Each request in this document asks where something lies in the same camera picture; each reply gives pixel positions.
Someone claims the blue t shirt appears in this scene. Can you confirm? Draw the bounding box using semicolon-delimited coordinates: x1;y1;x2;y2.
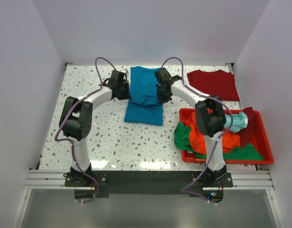
124;66;163;126

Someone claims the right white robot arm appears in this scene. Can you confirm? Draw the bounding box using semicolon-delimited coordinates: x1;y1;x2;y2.
154;68;227;187

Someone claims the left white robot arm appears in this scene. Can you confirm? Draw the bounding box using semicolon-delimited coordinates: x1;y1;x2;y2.
55;70;131;186

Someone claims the folded dark red t shirt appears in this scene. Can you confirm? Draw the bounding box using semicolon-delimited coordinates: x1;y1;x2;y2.
187;70;240;101

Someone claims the light teal t shirt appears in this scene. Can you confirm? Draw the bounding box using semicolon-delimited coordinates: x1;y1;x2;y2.
224;111;248;133

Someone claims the orange t shirt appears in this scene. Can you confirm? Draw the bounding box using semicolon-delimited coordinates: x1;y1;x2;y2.
184;112;240;156

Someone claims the dark red crumpled shirt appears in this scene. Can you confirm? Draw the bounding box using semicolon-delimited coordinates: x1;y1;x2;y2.
237;107;254;147

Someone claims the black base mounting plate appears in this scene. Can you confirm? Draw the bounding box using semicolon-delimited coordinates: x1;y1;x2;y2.
64;170;233;199

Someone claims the green t shirt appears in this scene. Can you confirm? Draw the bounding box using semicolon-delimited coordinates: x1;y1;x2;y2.
174;122;264;161

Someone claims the red plastic bin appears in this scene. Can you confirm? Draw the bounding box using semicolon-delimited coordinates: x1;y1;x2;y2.
179;108;273;164

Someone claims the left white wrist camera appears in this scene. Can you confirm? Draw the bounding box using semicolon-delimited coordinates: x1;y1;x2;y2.
122;68;129;75

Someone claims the aluminium frame rail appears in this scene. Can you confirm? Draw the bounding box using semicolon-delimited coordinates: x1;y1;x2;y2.
24;170;274;190

